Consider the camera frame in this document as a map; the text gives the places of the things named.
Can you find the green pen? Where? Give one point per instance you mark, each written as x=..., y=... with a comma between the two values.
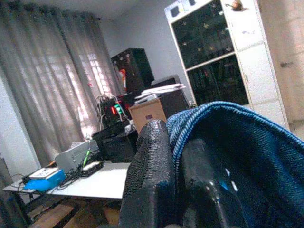
x=86, y=156

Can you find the black rectangular device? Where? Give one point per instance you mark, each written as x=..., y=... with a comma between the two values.
x=92, y=168

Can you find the tall white glass door cabinet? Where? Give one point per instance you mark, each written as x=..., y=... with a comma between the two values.
x=256, y=71

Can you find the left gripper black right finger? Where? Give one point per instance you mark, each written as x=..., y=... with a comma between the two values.
x=197, y=171

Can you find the wooden board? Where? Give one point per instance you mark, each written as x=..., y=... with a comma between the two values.
x=52, y=213

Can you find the black machine with lights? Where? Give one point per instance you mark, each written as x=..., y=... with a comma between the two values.
x=109, y=116

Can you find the black cabinet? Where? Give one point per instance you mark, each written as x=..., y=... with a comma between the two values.
x=136, y=69

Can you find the brown figurine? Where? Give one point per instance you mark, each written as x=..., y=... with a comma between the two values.
x=236, y=4

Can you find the brown cardboard box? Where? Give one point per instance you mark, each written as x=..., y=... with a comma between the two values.
x=145, y=114

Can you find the white paper stack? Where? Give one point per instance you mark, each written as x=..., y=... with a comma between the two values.
x=161, y=89

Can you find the grey printer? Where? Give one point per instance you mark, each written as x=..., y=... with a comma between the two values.
x=71, y=156

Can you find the white table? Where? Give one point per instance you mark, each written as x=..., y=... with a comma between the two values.
x=104, y=183

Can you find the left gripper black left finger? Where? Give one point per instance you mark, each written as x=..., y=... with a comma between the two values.
x=149, y=178

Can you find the grey sheer window curtain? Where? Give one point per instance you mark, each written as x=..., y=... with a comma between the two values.
x=42, y=83

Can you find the blue denim jacket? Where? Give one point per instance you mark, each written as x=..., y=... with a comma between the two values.
x=261, y=147

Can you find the black crate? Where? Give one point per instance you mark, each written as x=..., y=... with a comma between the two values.
x=114, y=147

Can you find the blue white device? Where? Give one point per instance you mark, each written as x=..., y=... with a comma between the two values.
x=47, y=180

